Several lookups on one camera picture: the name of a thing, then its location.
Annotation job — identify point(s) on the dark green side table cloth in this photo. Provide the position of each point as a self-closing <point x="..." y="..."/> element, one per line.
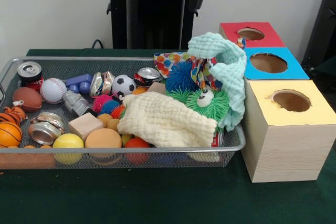
<point x="328" y="68"/>

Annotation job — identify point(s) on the brown toy football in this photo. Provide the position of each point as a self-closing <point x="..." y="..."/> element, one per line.
<point x="27" y="99"/>

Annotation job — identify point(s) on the wooden box with three holes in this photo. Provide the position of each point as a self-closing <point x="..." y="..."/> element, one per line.
<point x="288" y="150"/>

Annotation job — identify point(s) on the green spiky toy with eyes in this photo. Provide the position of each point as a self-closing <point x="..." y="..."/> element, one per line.
<point x="207" y="106"/>

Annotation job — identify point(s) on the white baseball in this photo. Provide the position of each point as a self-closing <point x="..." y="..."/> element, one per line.
<point x="53" y="90"/>

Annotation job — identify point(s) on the silver drink can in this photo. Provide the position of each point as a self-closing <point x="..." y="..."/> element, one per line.
<point x="29" y="71"/>

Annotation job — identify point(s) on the black white soccer ball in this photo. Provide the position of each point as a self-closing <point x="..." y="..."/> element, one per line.
<point x="124" y="85"/>

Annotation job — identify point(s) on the black chair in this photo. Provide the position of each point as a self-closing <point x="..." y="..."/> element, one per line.
<point x="325" y="24"/>

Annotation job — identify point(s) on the large blue fuzzy spiky ball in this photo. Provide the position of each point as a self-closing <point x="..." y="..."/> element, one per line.
<point x="181" y="77"/>

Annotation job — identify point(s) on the yellow ball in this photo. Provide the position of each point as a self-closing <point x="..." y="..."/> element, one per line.
<point x="68" y="140"/>

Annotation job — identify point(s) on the grey plastic bottle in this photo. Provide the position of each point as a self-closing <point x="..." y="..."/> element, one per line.
<point x="76" y="102"/>

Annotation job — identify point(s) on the mint green muslin cloth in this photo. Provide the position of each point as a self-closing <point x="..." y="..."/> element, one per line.
<point x="231" y="77"/>

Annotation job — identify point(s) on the orange toy basketball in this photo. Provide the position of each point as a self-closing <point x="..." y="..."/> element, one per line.
<point x="10" y="134"/>

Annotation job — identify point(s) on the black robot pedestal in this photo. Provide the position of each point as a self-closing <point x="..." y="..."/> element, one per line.
<point x="155" y="11"/>

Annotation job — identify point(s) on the shallow clear mesh bin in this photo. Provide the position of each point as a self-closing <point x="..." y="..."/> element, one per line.
<point x="204" y="159"/>

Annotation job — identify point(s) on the large polka dot cloth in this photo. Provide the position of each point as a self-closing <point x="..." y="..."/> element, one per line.
<point x="165" y="61"/>

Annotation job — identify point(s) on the purple toy block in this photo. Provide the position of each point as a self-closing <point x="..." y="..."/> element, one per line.
<point x="78" y="82"/>

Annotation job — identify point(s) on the cream yellow cloth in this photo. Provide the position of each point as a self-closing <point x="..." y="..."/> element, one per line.
<point x="168" y="121"/>

